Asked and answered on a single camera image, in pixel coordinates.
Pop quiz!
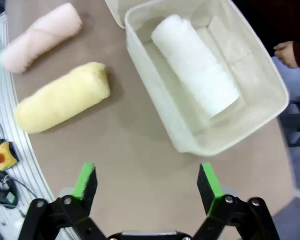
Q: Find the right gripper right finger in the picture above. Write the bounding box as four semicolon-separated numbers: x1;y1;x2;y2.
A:
192;162;282;240

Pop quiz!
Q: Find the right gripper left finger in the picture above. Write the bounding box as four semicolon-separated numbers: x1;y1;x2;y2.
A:
18;162;108;240

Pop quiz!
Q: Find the person's left hand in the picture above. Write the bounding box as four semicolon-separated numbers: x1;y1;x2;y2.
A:
273;41;299;69

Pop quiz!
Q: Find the white towel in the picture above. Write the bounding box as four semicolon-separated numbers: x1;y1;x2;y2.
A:
150;14;241;118

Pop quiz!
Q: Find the black stool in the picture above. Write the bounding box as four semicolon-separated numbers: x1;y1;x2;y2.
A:
277;94;300;149

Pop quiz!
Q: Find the pink towel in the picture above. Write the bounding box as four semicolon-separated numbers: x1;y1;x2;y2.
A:
0;2;83;74

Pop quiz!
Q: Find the aluminium profile table frame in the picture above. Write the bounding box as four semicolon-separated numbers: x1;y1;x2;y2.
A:
0;0;73;240

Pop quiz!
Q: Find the black coiled cable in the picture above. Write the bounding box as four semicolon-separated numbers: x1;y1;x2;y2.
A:
0;171;18;204

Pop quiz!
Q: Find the beige fabric basket with handle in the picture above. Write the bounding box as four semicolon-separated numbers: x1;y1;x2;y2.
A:
124;0;290;157

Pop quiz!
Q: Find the yellow emergency stop button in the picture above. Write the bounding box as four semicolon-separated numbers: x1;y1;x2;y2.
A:
0;139;21;171

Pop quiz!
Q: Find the yellow towel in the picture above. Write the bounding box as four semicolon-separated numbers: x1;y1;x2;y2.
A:
13;61;111;134

